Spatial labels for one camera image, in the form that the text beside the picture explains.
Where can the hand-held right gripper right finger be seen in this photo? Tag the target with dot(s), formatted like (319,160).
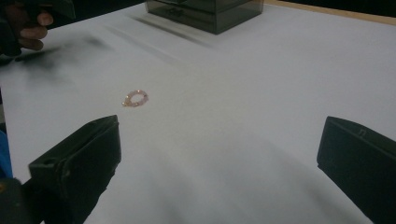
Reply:
(361,165)

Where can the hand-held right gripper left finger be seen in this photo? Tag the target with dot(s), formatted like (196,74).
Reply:
(84,161)

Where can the dark transparent drawer box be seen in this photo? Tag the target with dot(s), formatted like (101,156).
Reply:
(205,14)

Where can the blue cloth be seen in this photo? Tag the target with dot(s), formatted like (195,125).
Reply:
(4,155)

